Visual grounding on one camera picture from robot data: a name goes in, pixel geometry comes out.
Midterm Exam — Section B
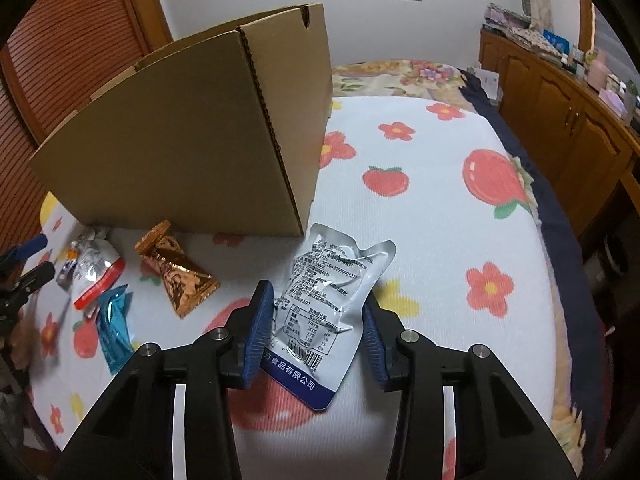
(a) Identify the silver red snack pouch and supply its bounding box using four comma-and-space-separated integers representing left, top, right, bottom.
56, 228, 125, 311

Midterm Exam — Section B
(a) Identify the blue foil snack wrapper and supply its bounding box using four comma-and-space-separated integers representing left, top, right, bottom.
96, 285, 134, 376

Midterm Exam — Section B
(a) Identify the copper foil candy wrapper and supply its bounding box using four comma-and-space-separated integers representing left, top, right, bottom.
134, 220, 220, 318

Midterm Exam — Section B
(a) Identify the white blue vacuum snack pouch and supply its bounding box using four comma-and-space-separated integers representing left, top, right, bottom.
262, 223, 396, 412

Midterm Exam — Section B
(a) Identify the yellow pillow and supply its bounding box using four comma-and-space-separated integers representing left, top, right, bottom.
39, 192, 61, 233

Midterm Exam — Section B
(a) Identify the dark navy blanket edge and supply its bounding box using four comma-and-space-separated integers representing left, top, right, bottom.
460, 70, 611, 478

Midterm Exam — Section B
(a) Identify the brown cardboard box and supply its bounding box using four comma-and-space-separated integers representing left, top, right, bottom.
29, 3, 332, 236

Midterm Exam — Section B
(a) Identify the wooden louvered wardrobe door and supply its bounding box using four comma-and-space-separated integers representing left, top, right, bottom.
1, 0, 172, 249

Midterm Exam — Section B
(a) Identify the white fruit flower blanket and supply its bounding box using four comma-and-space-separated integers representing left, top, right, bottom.
29, 96, 556, 479

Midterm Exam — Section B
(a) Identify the wooden sideboard cabinet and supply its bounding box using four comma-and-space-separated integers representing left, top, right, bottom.
478, 29, 639, 236

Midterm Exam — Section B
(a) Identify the floral bed sheet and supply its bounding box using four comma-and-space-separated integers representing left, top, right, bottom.
332, 60, 475, 112

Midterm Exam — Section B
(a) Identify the clutter on sideboard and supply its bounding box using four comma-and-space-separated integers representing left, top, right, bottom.
480, 0, 639, 130

